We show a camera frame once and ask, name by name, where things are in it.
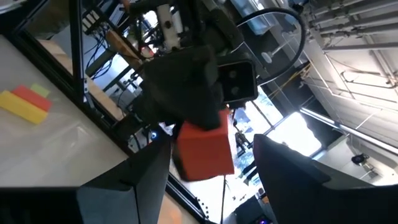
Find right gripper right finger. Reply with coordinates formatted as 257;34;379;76
252;134;377;224

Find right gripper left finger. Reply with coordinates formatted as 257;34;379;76
75;136;172;224

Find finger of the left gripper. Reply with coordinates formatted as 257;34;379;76
177;91;225;132

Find red wooden block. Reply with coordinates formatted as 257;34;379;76
172;108;236;183

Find wooden table board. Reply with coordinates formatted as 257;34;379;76
37;29;200;224

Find small green cube block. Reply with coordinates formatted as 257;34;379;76
30;83;51;98

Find red flat rectangular block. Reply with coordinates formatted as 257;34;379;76
11;85;53;112

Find yellow flat rectangular block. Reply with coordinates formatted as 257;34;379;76
0;90;49;125

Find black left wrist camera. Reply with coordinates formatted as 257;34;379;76
217;58;259;105

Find black aluminium table frame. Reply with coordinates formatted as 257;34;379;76
4;0;218;224

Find black left wrist camera cable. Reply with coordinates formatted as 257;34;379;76
235;7;308;86

